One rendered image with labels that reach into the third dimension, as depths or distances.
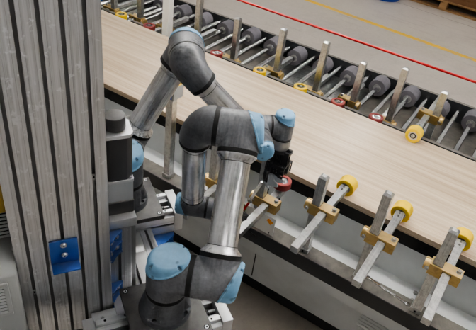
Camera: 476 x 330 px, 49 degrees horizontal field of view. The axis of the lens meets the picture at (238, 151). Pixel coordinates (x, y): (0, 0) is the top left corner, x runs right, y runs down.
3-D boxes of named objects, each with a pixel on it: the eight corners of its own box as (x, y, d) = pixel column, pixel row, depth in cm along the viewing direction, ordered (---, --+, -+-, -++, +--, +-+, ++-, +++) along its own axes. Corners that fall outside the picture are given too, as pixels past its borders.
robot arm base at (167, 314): (146, 337, 146) (146, 314, 140) (133, 294, 157) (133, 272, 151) (197, 322, 152) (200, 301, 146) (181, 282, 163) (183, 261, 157)
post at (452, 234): (415, 320, 209) (459, 234, 181) (406, 316, 210) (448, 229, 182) (418, 314, 211) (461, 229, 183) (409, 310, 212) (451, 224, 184)
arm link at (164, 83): (104, 159, 186) (179, 35, 161) (108, 135, 198) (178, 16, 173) (134, 172, 191) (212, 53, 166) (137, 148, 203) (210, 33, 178)
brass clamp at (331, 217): (331, 226, 209) (334, 217, 206) (302, 211, 214) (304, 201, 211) (338, 217, 214) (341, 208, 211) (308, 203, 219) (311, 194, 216)
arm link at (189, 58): (190, 51, 153) (285, 151, 178) (188, 35, 161) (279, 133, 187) (160, 74, 156) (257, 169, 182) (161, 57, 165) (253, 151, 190)
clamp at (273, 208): (274, 215, 225) (276, 207, 222) (248, 202, 230) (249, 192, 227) (280, 209, 229) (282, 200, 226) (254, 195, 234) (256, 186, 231)
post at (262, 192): (256, 232, 237) (272, 146, 209) (249, 229, 239) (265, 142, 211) (260, 228, 240) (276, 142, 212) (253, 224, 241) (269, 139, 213)
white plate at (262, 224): (271, 236, 232) (275, 220, 226) (223, 210, 242) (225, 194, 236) (272, 236, 232) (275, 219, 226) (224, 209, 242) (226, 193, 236)
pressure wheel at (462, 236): (468, 234, 203) (447, 234, 208) (472, 251, 206) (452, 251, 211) (472, 226, 207) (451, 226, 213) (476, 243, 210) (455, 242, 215)
